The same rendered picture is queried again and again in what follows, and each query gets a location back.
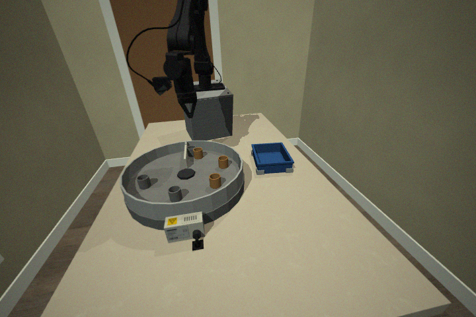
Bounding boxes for blue open-top crate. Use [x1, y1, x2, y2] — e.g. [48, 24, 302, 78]
[251, 142, 294, 174]

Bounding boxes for grey metal bushing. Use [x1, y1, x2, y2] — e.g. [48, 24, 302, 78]
[136, 174, 151, 190]
[187, 145, 196, 157]
[168, 186, 182, 203]

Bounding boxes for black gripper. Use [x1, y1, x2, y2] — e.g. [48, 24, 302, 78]
[177, 75, 197, 118]

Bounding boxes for bronze bushing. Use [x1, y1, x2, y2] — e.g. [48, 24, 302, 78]
[218, 156, 229, 169]
[209, 173, 221, 189]
[193, 147, 203, 159]

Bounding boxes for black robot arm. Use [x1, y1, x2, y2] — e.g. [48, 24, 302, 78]
[152, 0, 225, 96]

